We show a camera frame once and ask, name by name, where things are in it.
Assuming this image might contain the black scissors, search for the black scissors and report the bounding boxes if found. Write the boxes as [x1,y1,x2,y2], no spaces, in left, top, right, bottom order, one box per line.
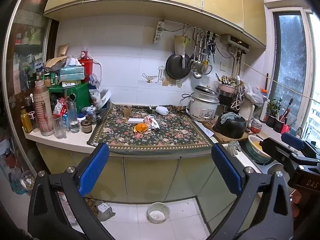
[209,33,217,64]

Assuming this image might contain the window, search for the window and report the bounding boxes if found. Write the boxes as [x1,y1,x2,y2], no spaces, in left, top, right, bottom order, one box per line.
[271,10,320,135]

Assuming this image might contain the green colander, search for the green colander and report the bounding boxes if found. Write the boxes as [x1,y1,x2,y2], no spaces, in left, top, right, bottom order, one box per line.
[244,134,273,165]

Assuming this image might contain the black frying pan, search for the black frying pan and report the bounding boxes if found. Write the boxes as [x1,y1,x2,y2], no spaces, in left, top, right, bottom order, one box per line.
[165,53,192,80]

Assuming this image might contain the yellow upper cabinets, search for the yellow upper cabinets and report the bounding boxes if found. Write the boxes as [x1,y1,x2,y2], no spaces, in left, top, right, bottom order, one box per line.
[43,0,267,48]

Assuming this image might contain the green box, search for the green box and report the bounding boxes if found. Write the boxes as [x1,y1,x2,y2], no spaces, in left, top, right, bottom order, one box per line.
[49,82,92,114]

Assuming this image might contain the red snack packet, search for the red snack packet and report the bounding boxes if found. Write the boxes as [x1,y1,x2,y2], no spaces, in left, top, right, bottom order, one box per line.
[52,97,68,117]

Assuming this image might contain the black pot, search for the black pot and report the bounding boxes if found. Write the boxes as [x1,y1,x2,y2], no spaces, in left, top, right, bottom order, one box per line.
[212,113,247,139]

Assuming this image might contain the clear water bottle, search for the clear water bottle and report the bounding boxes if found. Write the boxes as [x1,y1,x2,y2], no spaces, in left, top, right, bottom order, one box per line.
[66,99,80,133]

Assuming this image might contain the cleaver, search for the cleaver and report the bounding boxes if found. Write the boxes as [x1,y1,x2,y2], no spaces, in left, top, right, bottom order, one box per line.
[174,35,187,69]

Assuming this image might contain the white power strip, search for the white power strip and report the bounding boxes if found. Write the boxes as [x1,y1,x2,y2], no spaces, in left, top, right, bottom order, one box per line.
[153,20,165,43]

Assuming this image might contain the grey plastic bag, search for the grey plastic bag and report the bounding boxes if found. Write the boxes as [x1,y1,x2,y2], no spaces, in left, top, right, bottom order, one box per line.
[92,200,116,222]

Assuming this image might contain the white water heater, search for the white water heater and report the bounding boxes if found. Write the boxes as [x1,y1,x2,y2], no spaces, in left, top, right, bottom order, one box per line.
[220,34,251,53]

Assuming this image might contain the brown glass jar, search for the brown glass jar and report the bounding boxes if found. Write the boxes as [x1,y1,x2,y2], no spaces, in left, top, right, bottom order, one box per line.
[81,120,93,134]

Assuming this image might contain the yellow oil bottle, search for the yellow oil bottle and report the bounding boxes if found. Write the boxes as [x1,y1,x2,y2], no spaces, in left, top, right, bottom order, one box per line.
[20,106,33,134]

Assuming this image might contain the floral woven mat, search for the floral woven mat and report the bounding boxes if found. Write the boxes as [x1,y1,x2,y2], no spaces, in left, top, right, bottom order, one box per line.
[87,104,214,155]

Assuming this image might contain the metal slotted skimmer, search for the metal slotted skimmer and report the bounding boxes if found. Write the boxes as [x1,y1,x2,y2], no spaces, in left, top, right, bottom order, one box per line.
[190,34,203,72]

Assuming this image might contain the teal tissue box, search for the teal tissue box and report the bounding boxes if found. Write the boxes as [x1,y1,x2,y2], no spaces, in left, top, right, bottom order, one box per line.
[58,58,85,82]

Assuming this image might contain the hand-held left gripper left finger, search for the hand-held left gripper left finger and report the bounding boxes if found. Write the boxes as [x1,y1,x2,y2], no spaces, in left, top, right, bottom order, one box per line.
[28,142,115,240]

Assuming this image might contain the white plastic bag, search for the white plastic bag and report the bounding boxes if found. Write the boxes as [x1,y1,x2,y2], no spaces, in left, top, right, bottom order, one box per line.
[244,82,264,107]

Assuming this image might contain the yellow lower cabinets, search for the yellow lower cabinets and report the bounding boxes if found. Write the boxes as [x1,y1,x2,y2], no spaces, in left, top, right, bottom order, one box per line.
[35,142,253,232]

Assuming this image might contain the white rice cooker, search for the white rice cooker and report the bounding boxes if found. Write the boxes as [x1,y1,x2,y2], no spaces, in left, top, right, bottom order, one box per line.
[187,85,220,122]

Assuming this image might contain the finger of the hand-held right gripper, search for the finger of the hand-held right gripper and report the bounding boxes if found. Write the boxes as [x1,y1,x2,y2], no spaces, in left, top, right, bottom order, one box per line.
[281,132,320,160]
[260,137,320,167]

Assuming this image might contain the wooden cutting board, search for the wooden cutting board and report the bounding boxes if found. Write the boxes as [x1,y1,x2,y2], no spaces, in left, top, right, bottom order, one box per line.
[202,121,250,144]

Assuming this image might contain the yellow cabinets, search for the yellow cabinets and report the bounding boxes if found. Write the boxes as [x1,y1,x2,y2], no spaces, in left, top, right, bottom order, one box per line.
[43,0,267,48]
[35,142,253,232]

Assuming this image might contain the mesh strainer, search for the mesh strainer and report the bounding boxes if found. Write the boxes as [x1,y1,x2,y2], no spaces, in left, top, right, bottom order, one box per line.
[201,55,213,75]

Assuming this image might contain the metal ladle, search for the metal ladle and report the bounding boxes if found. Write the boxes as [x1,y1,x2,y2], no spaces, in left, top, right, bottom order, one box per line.
[192,37,203,79]

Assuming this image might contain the brown paper bag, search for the brown paper bag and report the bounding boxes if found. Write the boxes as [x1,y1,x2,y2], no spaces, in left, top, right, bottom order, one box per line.
[44,43,70,71]

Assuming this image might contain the glass door cupboard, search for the glass door cupboard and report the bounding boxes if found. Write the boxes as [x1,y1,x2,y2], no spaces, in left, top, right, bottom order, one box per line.
[2,0,59,175]

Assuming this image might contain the teal dishcloth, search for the teal dishcloth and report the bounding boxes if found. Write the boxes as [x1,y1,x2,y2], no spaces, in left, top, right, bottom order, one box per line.
[220,112,241,124]

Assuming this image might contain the blue printed plastic bag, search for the blue printed plastic bag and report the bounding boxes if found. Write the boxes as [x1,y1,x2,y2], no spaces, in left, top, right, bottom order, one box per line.
[88,73,102,105]

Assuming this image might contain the clear drinking glass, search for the clear drinking glass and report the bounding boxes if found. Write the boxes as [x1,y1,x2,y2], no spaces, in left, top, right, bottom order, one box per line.
[53,115,67,139]

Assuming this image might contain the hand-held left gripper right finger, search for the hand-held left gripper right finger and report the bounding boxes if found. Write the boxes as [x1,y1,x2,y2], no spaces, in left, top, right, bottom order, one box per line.
[207,142,294,240]

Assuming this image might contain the metal steamer basket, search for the metal steamer basket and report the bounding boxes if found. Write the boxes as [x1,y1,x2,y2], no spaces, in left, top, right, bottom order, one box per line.
[81,106,103,121]

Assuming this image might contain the person's right hand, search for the person's right hand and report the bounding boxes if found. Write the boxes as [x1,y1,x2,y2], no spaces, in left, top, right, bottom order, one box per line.
[290,189,302,218]

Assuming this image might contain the potted plant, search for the potted plant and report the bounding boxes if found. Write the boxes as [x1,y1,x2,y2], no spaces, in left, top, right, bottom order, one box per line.
[265,97,283,128]

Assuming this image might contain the pink thermos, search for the pink thermos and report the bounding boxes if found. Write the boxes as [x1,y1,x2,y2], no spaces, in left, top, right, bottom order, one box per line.
[33,80,55,137]

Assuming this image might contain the pink utensil basin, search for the pink utensil basin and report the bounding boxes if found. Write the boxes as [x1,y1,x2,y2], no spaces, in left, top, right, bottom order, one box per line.
[215,74,244,97]

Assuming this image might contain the stacked small bowls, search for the stacked small bowls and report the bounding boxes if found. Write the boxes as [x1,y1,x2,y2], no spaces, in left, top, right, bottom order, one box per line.
[250,119,263,134]

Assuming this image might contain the white round lid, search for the white round lid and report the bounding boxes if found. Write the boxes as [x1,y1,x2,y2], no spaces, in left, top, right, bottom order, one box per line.
[95,89,112,110]

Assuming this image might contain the silver gravy boat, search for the silver gravy boat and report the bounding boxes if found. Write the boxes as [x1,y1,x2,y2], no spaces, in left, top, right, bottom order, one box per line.
[142,73,158,83]

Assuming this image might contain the red box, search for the red box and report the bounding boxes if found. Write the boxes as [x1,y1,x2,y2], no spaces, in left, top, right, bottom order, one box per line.
[79,48,94,82]

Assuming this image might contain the plastic wrapper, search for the plastic wrapper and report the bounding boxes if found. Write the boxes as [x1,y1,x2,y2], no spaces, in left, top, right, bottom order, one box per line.
[144,114,162,132]

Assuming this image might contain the glass bowl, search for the glass bowl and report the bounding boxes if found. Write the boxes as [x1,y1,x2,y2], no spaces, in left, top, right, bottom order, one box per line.
[147,202,171,224]

